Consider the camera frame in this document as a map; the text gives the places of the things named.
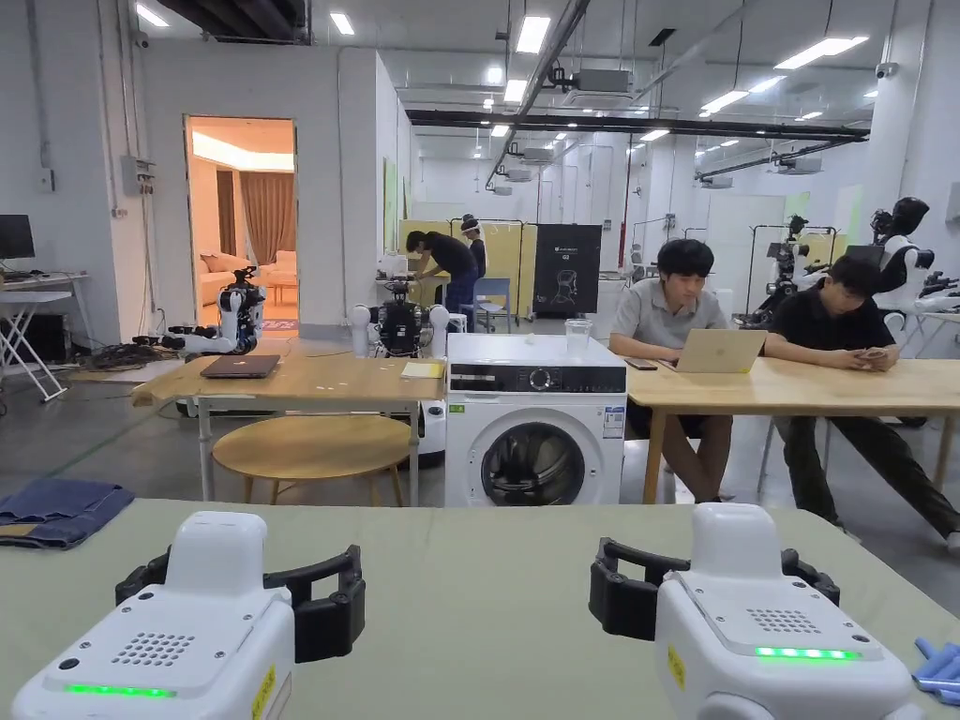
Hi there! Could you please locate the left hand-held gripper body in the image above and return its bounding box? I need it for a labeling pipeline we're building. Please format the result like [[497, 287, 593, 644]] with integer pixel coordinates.
[[10, 511, 295, 720]]

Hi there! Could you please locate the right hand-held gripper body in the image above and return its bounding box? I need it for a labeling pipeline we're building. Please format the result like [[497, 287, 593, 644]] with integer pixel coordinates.
[[653, 502, 928, 720]]

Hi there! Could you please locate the dark blue garment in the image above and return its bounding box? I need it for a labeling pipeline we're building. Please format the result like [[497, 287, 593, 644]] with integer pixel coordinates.
[[0, 477, 137, 553]]

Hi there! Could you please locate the bed with pale green sheet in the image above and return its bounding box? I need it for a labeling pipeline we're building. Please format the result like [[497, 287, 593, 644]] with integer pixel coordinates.
[[0, 498, 960, 720]]

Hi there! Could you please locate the light blue cloth item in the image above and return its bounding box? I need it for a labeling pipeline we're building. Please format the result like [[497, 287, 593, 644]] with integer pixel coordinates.
[[910, 637, 960, 707]]

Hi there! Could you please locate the round wooden low table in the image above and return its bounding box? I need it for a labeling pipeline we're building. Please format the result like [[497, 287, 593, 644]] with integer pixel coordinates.
[[211, 413, 413, 508]]

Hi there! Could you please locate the long wooden table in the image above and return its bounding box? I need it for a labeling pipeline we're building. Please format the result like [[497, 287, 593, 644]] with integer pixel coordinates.
[[624, 307, 960, 505]]

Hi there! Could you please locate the white washing machine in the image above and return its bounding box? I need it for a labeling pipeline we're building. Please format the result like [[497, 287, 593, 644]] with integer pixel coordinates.
[[443, 318, 629, 509]]

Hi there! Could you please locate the rectangular wooden table with laptop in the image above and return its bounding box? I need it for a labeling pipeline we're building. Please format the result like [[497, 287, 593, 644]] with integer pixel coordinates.
[[130, 351, 450, 505]]

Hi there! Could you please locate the white robot with black hands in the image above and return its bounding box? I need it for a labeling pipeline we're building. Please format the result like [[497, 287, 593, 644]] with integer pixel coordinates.
[[168, 265, 268, 358]]

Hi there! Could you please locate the white desk with monitor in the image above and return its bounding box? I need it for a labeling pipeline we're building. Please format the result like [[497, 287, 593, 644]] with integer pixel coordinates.
[[0, 213, 93, 404]]

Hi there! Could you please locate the white and black wheeled robot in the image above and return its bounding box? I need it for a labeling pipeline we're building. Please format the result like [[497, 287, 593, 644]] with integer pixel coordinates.
[[351, 280, 452, 457]]

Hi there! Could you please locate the black and white humanoid robot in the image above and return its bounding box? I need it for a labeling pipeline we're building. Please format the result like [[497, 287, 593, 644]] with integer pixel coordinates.
[[868, 195, 960, 318], [738, 214, 828, 329]]

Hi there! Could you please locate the beige sofa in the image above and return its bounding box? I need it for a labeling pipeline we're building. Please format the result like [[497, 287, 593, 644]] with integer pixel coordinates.
[[198, 249, 298, 308]]

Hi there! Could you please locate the blue chair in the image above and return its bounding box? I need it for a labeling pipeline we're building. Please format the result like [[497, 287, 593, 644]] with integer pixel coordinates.
[[458, 277, 514, 335]]

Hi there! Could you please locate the black carton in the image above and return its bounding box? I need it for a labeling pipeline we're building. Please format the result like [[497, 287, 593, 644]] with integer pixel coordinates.
[[532, 222, 604, 315]]

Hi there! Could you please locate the bundle of black cables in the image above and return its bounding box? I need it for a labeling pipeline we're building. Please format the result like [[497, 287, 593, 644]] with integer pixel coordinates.
[[73, 334, 190, 374]]

